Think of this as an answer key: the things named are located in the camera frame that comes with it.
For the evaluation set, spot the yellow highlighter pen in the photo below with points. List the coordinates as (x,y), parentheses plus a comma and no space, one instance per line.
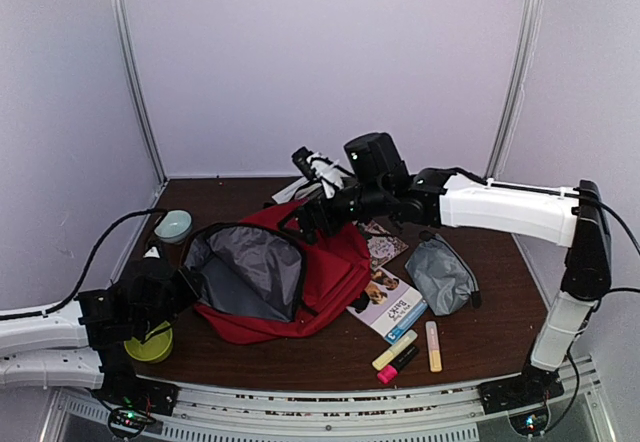
(394,350)

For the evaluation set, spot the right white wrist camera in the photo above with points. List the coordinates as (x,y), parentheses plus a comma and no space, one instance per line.
(317,168)

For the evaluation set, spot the black pink highlighter pen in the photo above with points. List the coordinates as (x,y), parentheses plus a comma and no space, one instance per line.
(391,370)

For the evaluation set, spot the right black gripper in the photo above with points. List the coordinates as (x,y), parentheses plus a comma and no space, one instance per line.
(319,205)

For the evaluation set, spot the red student backpack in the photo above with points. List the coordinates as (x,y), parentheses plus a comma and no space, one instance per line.
(261,284)

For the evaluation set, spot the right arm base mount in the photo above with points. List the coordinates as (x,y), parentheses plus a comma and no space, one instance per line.
(524,399)

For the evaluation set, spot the grey fabric pencil pouch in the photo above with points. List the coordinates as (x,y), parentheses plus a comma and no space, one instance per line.
(442,277)

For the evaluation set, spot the front aluminium frame rail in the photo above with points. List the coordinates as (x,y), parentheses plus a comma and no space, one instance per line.
(452,412)

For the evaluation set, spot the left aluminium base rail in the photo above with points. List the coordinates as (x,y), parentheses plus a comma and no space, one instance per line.
(140,223)

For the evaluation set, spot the aluminium corner post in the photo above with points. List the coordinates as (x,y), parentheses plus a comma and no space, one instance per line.
(136,91)
(524,53)

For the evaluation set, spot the right aluminium corner post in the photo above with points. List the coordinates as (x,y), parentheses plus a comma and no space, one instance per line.
(524,53)

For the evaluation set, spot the peach highlighter pen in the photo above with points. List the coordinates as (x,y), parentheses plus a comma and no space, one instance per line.
(433,346)

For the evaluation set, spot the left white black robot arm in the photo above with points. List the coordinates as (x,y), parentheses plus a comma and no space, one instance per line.
(79,340)

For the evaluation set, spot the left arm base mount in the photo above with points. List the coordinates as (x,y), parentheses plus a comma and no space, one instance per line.
(135,405)

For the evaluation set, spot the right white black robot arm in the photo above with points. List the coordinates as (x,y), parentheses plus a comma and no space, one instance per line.
(378,183)

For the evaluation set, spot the brown illustrated booklet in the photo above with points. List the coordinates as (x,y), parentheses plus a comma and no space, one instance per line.
(382,245)

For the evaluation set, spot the white coffee cover book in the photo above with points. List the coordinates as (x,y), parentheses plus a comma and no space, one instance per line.
(297,190)

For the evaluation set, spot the left aluminium corner post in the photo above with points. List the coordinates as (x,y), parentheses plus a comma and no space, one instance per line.
(136,91)

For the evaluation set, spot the lime green plastic bowl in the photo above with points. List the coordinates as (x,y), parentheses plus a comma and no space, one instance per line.
(155,348)

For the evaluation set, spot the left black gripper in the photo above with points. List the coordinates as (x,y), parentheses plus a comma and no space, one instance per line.
(191,292)

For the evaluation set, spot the pale green patterned ceramic bowl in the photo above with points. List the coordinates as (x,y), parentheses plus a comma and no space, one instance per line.
(174,227)

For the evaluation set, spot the dog cover booklet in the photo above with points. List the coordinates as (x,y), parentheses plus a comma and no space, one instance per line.
(388,305)

